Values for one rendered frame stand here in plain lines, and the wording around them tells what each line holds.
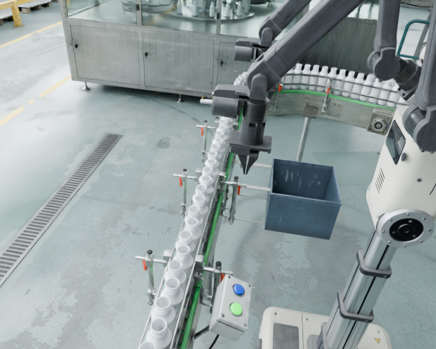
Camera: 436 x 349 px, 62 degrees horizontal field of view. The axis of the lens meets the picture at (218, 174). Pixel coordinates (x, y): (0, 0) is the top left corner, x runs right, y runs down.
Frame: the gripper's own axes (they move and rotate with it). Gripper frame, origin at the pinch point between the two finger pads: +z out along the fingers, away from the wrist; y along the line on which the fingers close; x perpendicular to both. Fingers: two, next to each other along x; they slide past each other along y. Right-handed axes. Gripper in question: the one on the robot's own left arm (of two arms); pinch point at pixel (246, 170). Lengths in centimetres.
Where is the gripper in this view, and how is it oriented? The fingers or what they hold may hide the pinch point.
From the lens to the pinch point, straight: 93.5
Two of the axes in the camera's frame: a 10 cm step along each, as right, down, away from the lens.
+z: -0.9, 8.2, 5.7
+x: 1.7, -5.5, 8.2
